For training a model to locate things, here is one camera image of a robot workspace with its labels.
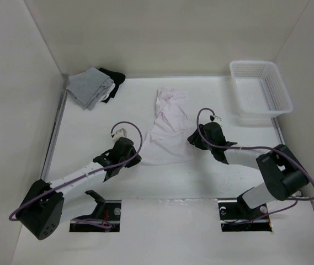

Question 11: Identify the folded grey tank top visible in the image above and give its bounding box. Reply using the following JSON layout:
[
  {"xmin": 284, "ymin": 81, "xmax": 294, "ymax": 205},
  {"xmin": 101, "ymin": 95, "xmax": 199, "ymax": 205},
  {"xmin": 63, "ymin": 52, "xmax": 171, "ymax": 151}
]
[{"xmin": 67, "ymin": 67, "xmax": 114, "ymax": 110}]

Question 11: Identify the folded black tank top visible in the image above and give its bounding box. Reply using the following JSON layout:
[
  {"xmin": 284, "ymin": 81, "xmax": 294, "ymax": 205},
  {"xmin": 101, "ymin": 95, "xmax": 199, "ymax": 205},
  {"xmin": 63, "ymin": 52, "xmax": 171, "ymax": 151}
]
[{"xmin": 99, "ymin": 67, "xmax": 126, "ymax": 103}]

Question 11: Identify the metal table rail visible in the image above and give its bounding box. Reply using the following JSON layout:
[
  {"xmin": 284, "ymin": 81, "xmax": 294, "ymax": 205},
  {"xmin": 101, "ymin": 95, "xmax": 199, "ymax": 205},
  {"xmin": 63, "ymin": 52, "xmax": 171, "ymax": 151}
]
[
  {"xmin": 40, "ymin": 73, "xmax": 68, "ymax": 181},
  {"xmin": 270, "ymin": 118, "xmax": 286, "ymax": 146}
]

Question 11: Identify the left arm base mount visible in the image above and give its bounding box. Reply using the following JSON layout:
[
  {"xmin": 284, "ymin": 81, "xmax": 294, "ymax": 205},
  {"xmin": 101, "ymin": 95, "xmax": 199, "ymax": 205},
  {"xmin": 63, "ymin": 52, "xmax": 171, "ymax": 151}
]
[{"xmin": 69, "ymin": 190, "xmax": 122, "ymax": 233}]

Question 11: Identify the folded white tank top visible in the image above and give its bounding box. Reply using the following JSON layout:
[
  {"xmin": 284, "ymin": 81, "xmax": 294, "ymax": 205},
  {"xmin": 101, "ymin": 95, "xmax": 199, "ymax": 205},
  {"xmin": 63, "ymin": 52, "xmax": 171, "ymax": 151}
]
[{"xmin": 102, "ymin": 83, "xmax": 115, "ymax": 101}]

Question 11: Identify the white tank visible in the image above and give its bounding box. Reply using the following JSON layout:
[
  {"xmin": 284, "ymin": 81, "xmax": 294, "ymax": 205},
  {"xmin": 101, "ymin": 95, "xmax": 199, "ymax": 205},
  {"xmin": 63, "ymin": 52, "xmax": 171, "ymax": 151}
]
[
  {"xmin": 140, "ymin": 88, "xmax": 194, "ymax": 166},
  {"xmin": 102, "ymin": 83, "xmax": 115, "ymax": 101}
]

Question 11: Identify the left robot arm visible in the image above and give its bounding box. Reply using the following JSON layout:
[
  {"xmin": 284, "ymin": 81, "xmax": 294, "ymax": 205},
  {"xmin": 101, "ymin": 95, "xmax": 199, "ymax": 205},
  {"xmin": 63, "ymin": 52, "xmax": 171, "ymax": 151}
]
[{"xmin": 10, "ymin": 137, "xmax": 141, "ymax": 240}]

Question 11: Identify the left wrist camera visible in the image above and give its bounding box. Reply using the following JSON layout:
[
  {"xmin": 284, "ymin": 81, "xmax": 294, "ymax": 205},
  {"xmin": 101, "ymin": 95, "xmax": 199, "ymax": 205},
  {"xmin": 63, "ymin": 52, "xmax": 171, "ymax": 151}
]
[{"xmin": 111, "ymin": 128, "xmax": 127, "ymax": 141}]

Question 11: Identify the white plastic basket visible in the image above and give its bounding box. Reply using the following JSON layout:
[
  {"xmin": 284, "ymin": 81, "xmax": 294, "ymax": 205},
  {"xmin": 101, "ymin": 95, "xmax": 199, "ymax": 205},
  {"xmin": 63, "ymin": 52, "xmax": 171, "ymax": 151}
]
[{"xmin": 229, "ymin": 61, "xmax": 294, "ymax": 119}]

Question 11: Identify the left metal table rail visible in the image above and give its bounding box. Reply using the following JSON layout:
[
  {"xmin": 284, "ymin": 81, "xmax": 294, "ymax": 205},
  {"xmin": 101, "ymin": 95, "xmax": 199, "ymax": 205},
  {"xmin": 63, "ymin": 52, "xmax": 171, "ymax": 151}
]
[{"xmin": 40, "ymin": 73, "xmax": 68, "ymax": 181}]

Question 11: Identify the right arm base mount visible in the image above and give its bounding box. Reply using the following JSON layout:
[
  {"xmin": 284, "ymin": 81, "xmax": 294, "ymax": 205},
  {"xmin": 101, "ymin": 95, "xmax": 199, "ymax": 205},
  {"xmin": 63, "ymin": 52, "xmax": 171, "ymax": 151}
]
[{"xmin": 218, "ymin": 199, "xmax": 272, "ymax": 232}]

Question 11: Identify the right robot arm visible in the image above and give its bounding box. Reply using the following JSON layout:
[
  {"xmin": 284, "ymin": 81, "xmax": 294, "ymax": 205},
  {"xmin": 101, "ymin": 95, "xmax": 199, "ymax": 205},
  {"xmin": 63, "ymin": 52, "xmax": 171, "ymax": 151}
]
[{"xmin": 187, "ymin": 122, "xmax": 309, "ymax": 219}]

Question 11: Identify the right metal table rail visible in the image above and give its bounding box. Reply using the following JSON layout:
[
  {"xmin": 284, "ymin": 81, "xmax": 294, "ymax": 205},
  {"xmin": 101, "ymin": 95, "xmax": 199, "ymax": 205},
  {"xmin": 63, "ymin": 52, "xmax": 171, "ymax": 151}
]
[{"xmin": 270, "ymin": 118, "xmax": 286, "ymax": 146}]

